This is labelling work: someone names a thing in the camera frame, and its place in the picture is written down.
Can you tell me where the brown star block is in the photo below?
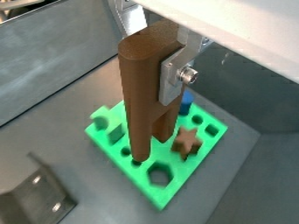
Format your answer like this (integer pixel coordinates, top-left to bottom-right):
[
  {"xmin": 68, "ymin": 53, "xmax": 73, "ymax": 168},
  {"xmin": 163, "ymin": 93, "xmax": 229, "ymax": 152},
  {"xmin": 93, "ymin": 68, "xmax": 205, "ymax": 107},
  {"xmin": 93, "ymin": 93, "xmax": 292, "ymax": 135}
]
[{"xmin": 171, "ymin": 127, "xmax": 203, "ymax": 160}]

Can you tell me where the green shape sorter base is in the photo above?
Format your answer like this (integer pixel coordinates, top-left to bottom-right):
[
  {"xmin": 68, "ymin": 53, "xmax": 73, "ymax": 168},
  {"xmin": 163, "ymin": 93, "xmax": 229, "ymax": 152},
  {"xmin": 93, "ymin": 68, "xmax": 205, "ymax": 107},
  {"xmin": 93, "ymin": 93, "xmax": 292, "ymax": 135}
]
[{"xmin": 85, "ymin": 103, "xmax": 228, "ymax": 209}]

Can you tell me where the blue cylinder block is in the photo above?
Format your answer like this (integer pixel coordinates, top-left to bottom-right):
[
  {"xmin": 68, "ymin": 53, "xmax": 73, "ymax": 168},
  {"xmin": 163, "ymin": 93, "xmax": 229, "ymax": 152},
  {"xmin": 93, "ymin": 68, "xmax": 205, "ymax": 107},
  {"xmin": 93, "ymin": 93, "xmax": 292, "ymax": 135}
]
[{"xmin": 179, "ymin": 90, "xmax": 193, "ymax": 116}]

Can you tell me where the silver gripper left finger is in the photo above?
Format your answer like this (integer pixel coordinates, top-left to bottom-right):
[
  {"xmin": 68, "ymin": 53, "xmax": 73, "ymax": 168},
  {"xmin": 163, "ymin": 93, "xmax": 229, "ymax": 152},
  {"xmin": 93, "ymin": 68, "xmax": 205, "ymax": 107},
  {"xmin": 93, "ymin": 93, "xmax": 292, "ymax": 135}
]
[{"xmin": 107, "ymin": 0, "xmax": 147, "ymax": 38}]

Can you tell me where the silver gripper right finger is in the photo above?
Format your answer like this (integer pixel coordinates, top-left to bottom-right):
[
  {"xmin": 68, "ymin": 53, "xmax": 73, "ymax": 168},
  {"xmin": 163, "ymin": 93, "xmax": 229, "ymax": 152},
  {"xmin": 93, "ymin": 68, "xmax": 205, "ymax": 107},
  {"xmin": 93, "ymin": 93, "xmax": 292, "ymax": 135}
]
[{"xmin": 159, "ymin": 25, "xmax": 212, "ymax": 106}]

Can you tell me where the black curved fixture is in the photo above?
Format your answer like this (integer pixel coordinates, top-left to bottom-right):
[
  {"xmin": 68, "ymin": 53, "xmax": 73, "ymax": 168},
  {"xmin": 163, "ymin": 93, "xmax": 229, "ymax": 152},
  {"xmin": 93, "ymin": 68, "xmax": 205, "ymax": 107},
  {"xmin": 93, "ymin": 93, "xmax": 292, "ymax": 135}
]
[{"xmin": 0, "ymin": 152, "xmax": 77, "ymax": 224}]

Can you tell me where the brown square-circle forked object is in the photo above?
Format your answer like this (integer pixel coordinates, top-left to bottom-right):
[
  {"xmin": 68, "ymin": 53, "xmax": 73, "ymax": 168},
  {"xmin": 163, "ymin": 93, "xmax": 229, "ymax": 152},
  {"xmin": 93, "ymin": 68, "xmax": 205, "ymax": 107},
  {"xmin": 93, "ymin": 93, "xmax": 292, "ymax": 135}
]
[{"xmin": 117, "ymin": 19, "xmax": 183, "ymax": 162}]

